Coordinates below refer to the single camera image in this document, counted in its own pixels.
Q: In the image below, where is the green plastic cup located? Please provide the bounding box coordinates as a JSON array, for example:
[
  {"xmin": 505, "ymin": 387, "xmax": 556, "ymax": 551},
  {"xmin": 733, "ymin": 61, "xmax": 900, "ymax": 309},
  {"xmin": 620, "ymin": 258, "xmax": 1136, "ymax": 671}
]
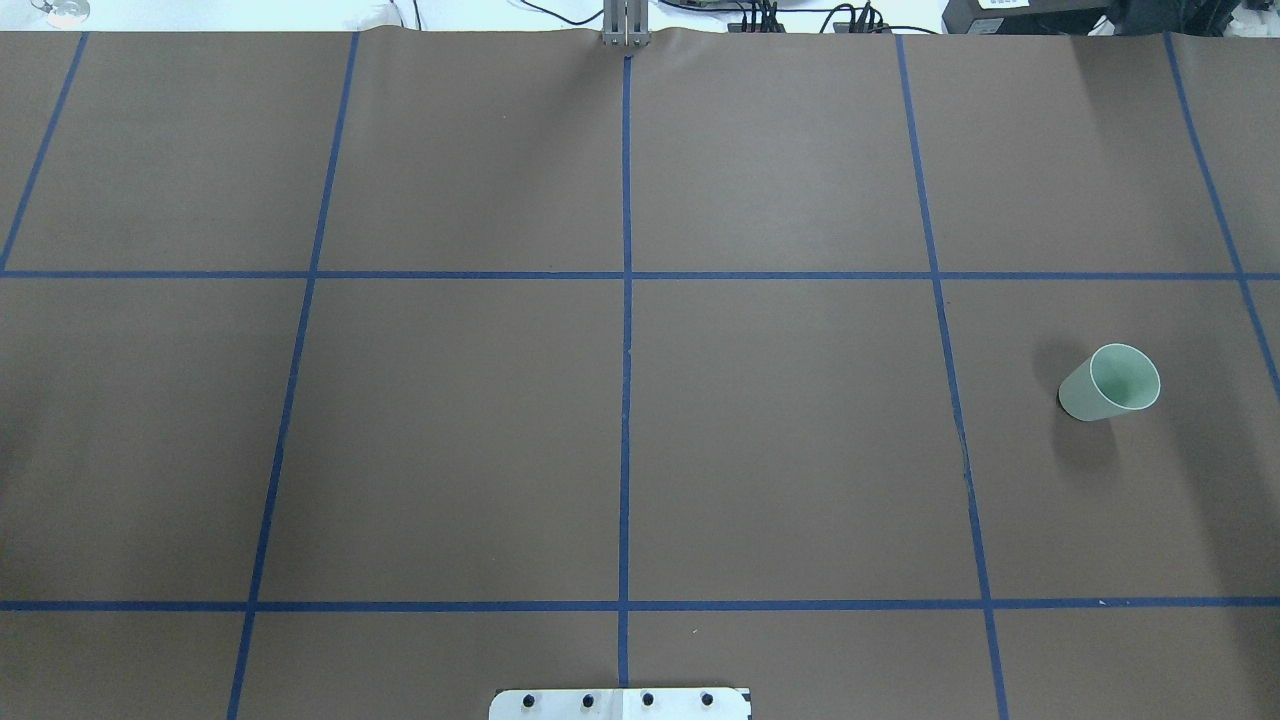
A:
[{"xmin": 1057, "ymin": 343, "xmax": 1162, "ymax": 421}]

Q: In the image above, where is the brown paper table mat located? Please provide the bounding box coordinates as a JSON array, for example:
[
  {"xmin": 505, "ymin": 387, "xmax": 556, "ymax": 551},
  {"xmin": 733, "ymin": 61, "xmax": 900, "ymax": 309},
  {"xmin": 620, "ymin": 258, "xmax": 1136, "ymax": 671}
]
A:
[{"xmin": 3, "ymin": 27, "xmax": 1277, "ymax": 719}]

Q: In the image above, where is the small black box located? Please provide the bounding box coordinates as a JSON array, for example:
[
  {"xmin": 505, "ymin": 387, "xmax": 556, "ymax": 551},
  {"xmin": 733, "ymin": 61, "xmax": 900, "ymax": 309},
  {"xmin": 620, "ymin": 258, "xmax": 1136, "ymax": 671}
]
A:
[{"xmin": 942, "ymin": 1, "xmax": 1112, "ymax": 36}]

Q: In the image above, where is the clear tape roll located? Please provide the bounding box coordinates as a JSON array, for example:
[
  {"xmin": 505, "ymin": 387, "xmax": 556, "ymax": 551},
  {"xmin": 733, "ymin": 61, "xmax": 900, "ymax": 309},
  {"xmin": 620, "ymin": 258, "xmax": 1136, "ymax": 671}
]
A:
[{"xmin": 29, "ymin": 0, "xmax": 91, "ymax": 29}]

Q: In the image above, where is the aluminium frame post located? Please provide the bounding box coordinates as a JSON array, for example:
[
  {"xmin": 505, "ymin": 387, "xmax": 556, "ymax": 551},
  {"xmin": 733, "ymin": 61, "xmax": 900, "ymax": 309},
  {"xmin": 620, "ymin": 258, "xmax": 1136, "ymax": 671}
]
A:
[{"xmin": 600, "ymin": 0, "xmax": 652, "ymax": 49}]

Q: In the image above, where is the white camera stand pedestal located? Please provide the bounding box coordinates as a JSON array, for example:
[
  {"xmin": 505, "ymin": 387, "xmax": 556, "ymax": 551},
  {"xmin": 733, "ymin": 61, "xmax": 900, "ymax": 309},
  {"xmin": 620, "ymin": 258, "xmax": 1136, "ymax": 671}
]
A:
[{"xmin": 488, "ymin": 687, "xmax": 753, "ymax": 719}]

